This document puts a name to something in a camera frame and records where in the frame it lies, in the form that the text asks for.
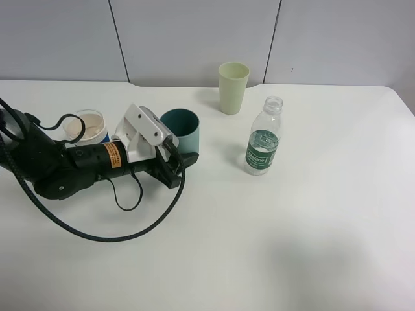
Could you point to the blue sleeved paper cup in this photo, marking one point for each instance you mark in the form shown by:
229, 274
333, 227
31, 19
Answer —
96, 131

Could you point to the clear water bottle green label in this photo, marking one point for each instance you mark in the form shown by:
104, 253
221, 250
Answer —
265, 136

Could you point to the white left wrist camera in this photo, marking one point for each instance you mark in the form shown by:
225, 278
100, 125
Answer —
142, 134

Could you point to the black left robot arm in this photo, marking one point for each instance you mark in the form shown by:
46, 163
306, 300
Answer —
57, 172

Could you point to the teal plastic cup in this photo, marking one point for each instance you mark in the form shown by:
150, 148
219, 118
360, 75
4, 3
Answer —
185, 125

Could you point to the pale green plastic cup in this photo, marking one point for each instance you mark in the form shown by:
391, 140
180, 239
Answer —
233, 79

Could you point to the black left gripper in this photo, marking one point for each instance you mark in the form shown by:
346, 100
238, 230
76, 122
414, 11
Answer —
167, 172

